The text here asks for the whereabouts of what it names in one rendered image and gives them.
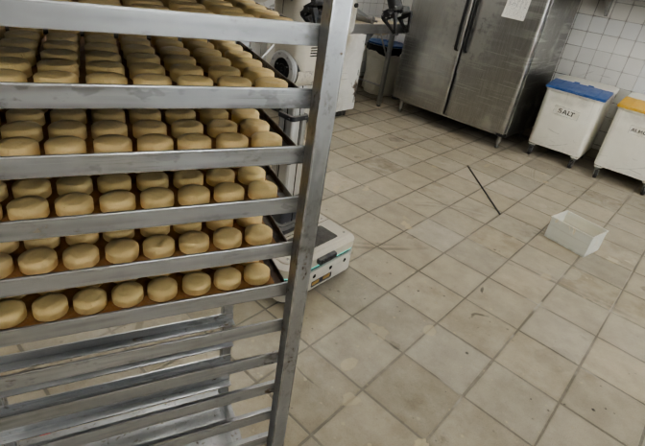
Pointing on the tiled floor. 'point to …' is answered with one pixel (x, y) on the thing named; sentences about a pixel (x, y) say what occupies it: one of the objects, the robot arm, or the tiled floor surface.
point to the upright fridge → (487, 41)
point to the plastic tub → (575, 233)
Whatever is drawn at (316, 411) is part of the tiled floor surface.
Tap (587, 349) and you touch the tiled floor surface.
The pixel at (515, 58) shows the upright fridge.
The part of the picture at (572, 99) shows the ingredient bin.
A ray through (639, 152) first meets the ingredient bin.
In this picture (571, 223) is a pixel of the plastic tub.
